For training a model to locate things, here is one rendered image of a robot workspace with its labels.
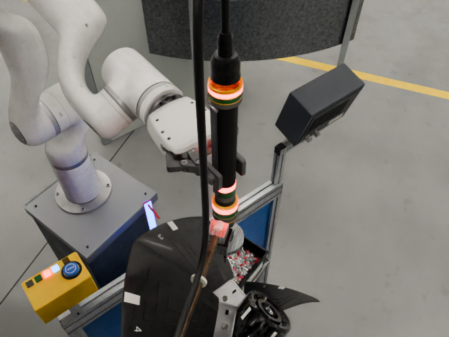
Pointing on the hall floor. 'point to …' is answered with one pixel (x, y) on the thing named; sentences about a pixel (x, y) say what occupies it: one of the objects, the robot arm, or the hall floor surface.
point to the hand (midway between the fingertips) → (224, 168)
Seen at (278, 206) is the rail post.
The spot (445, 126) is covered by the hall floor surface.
